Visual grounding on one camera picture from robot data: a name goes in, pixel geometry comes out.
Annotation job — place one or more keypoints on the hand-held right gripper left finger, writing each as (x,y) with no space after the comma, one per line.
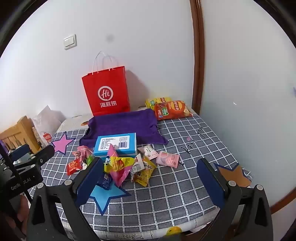
(90,183)

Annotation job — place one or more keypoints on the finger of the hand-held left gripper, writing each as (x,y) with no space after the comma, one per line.
(20,151)
(42,155)

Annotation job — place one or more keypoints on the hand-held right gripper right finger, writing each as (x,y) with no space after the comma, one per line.
(211,185)

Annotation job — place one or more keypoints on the dark blue snack packet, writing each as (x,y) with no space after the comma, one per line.
(106,182)

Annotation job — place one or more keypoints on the red snack packet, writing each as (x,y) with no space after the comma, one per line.
(74,167)

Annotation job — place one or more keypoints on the green snack packet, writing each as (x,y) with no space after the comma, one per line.
(89,160)

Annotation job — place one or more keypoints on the pink crinkled snack packet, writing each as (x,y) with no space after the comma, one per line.
(75,154)

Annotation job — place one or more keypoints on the pink and yellow snack packet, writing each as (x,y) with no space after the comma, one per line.
(119,165)

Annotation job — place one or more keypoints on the pink peach snack packet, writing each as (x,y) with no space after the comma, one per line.
(167,160)

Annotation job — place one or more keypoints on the white and pink snack packet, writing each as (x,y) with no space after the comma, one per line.
(148,151)

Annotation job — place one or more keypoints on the person's left hand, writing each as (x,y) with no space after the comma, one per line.
(20,208)

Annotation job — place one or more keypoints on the white plastic shopping bag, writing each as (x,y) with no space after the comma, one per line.
(46,120)

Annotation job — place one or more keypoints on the grey grid bedsheet with stars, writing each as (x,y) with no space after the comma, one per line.
(173,197)

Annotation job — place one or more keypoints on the blue tissue box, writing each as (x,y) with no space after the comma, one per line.
(115,141)

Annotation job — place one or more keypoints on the purple towel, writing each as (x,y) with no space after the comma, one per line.
(138,125)

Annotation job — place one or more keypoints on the orange chips bag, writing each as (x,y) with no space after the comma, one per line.
(173,110)

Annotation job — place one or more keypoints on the red paper bag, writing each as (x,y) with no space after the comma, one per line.
(106,92)

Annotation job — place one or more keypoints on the yellow chips bag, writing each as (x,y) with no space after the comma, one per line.
(153,103)

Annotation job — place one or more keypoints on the white light switch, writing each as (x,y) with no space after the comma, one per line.
(70,41)

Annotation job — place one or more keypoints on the brown wooden door frame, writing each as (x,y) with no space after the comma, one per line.
(197,55)

